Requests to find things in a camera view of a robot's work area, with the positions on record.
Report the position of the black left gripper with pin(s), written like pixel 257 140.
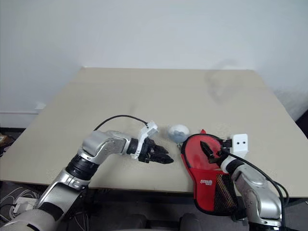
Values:
pixel 148 150

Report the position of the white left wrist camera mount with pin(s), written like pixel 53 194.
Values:
pixel 147 131

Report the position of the white round ball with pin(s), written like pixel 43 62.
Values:
pixel 178 131

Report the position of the brown cardboard box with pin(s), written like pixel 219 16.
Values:
pixel 3 138

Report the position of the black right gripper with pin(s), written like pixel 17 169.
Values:
pixel 226 144

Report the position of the white power strip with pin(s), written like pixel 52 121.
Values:
pixel 24 204

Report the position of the white wall socket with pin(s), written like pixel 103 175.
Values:
pixel 40 106

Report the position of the dark rounded shape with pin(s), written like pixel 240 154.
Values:
pixel 190 223

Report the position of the red paddle case with mesh pocket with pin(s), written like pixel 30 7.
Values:
pixel 204 192

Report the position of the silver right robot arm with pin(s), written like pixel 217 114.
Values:
pixel 255 183

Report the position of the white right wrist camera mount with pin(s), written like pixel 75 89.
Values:
pixel 240 144

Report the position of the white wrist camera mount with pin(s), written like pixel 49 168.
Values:
pixel 240 144
pixel 147 131

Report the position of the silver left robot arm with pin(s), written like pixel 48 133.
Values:
pixel 108 146

